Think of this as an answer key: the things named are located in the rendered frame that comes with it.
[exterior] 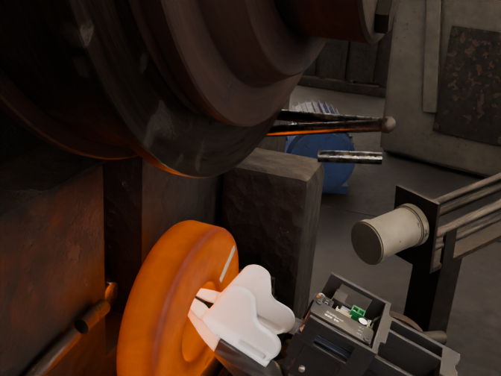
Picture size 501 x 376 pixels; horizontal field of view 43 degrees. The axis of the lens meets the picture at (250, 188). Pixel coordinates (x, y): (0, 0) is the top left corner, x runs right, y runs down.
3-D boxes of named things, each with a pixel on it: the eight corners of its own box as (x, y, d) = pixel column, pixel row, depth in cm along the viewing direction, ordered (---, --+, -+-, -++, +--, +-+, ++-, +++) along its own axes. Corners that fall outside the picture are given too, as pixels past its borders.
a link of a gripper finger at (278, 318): (215, 231, 53) (314, 286, 51) (191, 285, 56) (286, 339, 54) (199, 246, 50) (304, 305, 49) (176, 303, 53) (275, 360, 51)
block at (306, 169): (204, 347, 78) (214, 161, 69) (228, 313, 85) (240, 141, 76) (288, 370, 75) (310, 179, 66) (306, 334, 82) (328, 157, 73)
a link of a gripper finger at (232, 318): (199, 246, 50) (304, 305, 49) (176, 303, 53) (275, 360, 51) (182, 264, 47) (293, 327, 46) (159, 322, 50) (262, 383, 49)
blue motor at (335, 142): (278, 203, 264) (285, 121, 251) (273, 157, 316) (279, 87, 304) (353, 207, 265) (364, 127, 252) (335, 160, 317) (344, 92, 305)
